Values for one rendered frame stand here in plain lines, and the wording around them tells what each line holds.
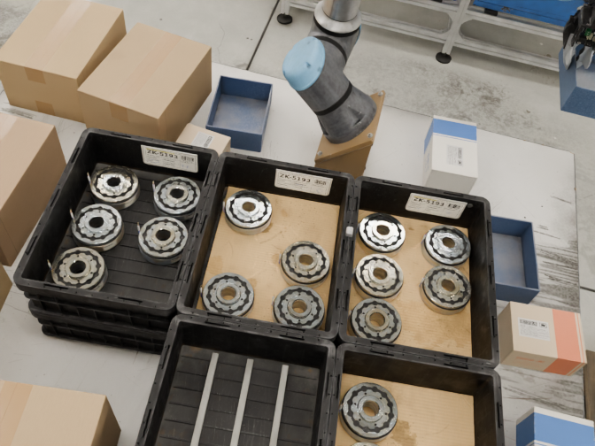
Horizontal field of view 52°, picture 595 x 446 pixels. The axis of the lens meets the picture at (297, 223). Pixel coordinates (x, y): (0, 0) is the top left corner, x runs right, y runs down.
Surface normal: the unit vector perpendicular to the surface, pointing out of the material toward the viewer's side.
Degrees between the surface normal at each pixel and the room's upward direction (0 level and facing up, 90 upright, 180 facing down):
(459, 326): 0
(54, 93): 90
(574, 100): 90
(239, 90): 90
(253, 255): 0
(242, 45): 0
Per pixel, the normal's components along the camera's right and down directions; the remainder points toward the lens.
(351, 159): -0.24, 0.78
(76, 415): 0.11, -0.58
